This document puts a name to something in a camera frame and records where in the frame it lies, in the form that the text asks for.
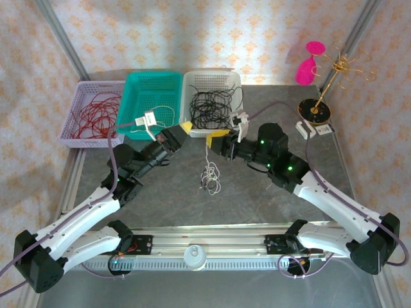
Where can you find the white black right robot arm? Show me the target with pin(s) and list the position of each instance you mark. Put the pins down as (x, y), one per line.
(337, 205)

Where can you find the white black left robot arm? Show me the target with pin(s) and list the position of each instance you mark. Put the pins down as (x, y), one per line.
(70, 221)

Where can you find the white perforated plastic basket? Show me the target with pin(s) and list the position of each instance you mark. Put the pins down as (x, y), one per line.
(237, 126)

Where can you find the teal perforated plastic basket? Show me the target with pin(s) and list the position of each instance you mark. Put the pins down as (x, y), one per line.
(128, 128)

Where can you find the small printed card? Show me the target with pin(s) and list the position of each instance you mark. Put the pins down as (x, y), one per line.
(326, 129)

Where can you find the lilac perforated plastic basket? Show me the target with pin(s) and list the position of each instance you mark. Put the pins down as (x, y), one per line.
(67, 136)

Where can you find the round white cap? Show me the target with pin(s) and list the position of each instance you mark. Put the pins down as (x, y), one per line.
(195, 256)

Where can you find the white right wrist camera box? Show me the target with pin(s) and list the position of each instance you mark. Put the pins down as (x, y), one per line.
(239, 120)

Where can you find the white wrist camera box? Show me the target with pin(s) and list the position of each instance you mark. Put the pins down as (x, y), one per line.
(239, 120)
(146, 119)

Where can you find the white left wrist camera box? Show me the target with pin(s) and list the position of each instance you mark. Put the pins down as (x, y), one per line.
(146, 119)

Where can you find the aluminium side rail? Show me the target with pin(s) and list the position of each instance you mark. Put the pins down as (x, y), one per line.
(69, 179)

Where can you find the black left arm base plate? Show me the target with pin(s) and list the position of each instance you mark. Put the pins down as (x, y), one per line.
(144, 245)

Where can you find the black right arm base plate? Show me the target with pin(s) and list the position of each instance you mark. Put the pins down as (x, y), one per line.
(274, 245)

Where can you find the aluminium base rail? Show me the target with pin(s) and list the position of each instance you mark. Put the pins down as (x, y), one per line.
(224, 239)

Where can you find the aluminium frame post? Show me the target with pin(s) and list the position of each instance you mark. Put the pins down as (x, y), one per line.
(361, 27)
(64, 41)

